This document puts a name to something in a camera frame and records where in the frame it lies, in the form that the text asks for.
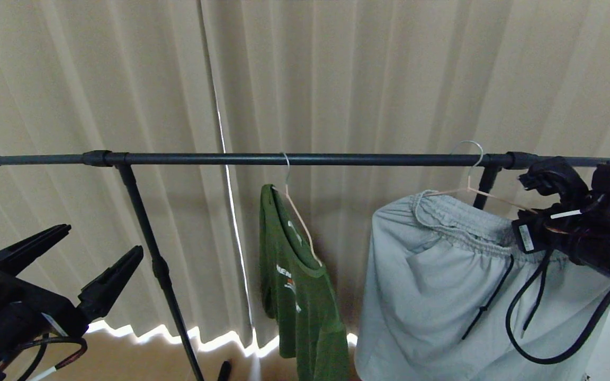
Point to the black clothes rack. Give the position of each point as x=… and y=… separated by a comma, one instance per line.
x=337, y=159

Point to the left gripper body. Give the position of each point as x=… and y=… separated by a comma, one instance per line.
x=3, y=312

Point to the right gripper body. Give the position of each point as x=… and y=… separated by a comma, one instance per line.
x=559, y=233

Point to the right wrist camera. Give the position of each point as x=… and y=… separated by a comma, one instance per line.
x=554, y=177

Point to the beige curtain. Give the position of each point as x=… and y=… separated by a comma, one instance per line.
x=363, y=69

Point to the pale grey shorts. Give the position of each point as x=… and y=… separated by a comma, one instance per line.
x=432, y=296

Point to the pink clothes hanger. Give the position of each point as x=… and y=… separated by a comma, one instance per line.
x=495, y=197
x=297, y=214

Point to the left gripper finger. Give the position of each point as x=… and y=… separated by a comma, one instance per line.
x=24, y=251
x=104, y=288

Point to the green long-sleeved shirt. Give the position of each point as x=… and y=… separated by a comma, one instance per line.
x=305, y=307

